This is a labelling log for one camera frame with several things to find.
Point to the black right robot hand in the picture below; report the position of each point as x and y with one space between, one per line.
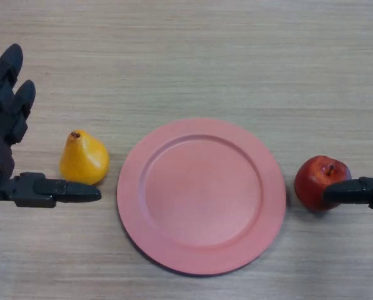
351 192

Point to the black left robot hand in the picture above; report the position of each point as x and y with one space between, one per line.
2 131

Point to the yellow pear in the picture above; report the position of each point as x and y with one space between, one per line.
83 159

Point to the pink round plate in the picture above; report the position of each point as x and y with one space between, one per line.
201 197

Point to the red apple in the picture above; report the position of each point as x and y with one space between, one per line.
311 181

